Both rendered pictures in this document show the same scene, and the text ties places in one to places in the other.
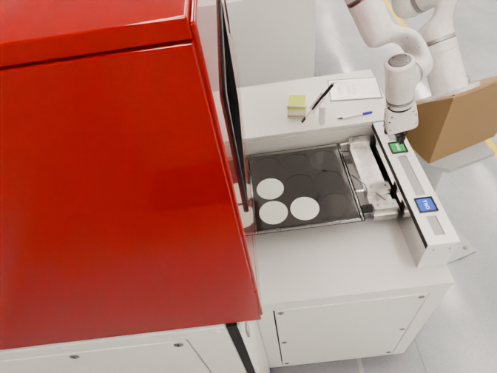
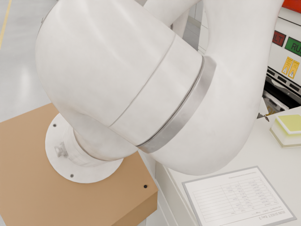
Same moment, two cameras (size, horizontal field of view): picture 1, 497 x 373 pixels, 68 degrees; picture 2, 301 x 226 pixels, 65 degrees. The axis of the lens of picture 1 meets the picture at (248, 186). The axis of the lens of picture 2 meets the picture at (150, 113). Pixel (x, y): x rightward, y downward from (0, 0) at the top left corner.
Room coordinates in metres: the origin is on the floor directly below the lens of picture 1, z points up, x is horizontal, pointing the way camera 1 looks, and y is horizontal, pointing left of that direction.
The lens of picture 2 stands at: (1.45, -0.82, 1.47)
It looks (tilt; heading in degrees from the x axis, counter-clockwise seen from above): 39 degrees down; 155
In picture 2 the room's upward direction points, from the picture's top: straight up
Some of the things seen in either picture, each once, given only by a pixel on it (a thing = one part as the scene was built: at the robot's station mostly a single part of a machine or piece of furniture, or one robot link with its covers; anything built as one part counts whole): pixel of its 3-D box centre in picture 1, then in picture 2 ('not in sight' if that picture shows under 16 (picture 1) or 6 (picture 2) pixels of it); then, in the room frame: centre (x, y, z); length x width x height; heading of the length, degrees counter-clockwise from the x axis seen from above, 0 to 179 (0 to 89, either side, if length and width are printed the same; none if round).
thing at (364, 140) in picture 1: (359, 141); not in sight; (1.01, -0.46, 0.89); 0.08 x 0.03 x 0.03; 86
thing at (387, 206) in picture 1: (384, 206); not in sight; (0.69, -0.44, 0.89); 0.08 x 0.03 x 0.03; 86
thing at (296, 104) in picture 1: (296, 106); (290, 131); (1.17, -0.25, 1.00); 0.07 x 0.07 x 0.07; 71
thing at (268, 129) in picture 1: (308, 115); (279, 177); (1.23, -0.31, 0.89); 0.62 x 0.35 x 0.14; 86
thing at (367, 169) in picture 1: (370, 177); not in sight; (0.85, -0.45, 0.87); 0.36 x 0.08 x 0.03; 176
